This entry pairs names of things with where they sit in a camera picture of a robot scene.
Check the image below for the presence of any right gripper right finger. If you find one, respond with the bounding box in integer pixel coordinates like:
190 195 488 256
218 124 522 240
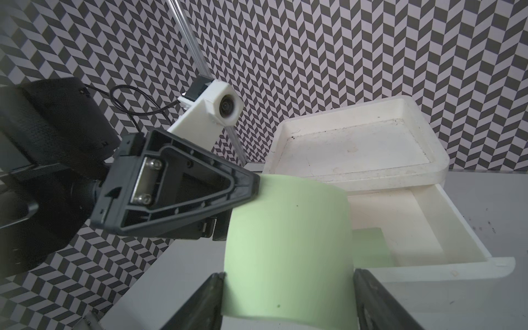
353 269 424 330

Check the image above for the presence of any white top drawer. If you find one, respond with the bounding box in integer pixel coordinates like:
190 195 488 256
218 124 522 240
348 184 516 283

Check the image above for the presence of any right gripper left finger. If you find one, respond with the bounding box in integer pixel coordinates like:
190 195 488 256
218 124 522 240
161 272 226 330

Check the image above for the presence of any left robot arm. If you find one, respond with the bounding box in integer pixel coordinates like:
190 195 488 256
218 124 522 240
1 76 260 278

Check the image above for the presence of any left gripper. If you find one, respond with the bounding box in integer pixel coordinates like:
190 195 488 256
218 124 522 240
88 128 261 242

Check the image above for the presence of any green sticky note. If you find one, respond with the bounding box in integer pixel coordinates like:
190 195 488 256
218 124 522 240
222 175 358 329
352 228 395 269

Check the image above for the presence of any white three-drawer cabinet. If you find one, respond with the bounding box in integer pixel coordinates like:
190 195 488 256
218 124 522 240
263 96 450 193

